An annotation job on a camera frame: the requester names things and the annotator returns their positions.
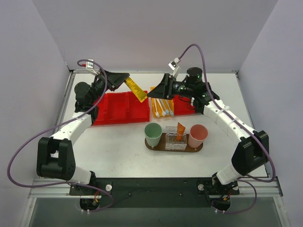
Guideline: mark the red toothpaste bin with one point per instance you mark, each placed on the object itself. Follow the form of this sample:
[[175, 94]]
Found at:
[[182, 106]]

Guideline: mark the yellow toothpaste tube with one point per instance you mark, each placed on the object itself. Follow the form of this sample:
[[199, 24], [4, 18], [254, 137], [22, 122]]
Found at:
[[136, 90]]

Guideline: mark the clear textured glass holder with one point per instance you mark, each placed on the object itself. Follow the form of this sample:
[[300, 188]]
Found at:
[[173, 140]]

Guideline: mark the green cup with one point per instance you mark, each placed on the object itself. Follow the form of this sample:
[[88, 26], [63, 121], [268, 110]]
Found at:
[[153, 132]]

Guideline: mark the brown oval wooden tray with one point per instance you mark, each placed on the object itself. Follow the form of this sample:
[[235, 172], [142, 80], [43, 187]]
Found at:
[[161, 146]]

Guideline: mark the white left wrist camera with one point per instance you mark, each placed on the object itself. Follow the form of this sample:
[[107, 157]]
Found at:
[[90, 68]]

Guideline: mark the orange toothpaste tube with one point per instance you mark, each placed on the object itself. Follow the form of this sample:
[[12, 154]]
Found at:
[[180, 132]]

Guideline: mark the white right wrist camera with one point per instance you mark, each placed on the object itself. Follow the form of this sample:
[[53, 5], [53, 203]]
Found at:
[[175, 67]]

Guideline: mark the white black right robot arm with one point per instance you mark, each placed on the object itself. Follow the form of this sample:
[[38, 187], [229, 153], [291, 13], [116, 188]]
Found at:
[[251, 146]]

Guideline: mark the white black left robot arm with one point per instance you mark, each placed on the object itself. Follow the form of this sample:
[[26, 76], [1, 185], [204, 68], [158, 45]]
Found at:
[[55, 156]]

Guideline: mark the pink cup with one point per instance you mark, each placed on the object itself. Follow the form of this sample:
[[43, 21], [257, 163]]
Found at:
[[197, 135]]

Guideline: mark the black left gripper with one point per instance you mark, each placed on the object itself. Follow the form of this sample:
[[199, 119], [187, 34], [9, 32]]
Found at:
[[106, 80]]

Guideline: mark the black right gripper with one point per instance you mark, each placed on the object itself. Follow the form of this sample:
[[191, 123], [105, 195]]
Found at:
[[168, 86]]

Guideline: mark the yellow bin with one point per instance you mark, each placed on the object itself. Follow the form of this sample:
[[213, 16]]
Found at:
[[159, 109]]

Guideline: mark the white toothbrush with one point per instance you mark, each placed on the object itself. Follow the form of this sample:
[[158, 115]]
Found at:
[[156, 109], [162, 110]]

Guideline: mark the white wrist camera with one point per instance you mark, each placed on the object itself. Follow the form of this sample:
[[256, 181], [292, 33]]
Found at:
[[90, 68], [175, 67]]

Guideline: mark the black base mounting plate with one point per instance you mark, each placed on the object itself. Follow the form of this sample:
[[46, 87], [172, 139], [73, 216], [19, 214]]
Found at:
[[154, 192]]

